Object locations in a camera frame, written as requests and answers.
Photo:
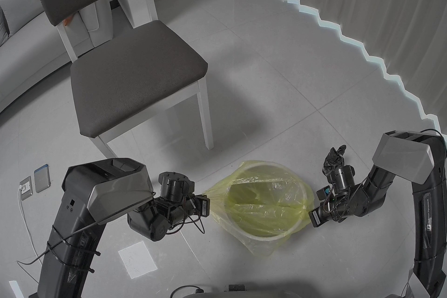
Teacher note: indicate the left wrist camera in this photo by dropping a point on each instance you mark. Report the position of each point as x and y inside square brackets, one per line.
[188, 190]

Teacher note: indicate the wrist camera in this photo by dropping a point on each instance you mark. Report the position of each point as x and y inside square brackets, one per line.
[323, 192]
[188, 190]

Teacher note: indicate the crumpled black plastic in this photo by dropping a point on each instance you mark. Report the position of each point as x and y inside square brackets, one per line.
[333, 157]

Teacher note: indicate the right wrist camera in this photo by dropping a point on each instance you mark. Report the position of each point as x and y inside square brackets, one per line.
[323, 192]

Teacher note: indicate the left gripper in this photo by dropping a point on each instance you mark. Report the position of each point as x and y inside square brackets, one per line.
[204, 206]

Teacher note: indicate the yellow plastic bag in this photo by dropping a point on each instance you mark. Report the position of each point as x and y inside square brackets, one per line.
[262, 212]

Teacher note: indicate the light grey sofa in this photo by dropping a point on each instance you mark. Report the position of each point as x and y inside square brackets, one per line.
[28, 55]

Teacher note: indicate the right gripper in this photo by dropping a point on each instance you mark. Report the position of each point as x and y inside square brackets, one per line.
[330, 212]

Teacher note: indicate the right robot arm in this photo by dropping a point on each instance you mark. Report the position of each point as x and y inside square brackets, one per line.
[401, 157]

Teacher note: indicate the white trash bin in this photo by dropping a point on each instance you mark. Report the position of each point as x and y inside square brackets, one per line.
[260, 237]

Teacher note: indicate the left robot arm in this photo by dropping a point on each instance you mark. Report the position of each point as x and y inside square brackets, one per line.
[104, 192]

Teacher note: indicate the grey and white chair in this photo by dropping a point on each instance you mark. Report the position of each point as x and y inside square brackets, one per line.
[139, 73]

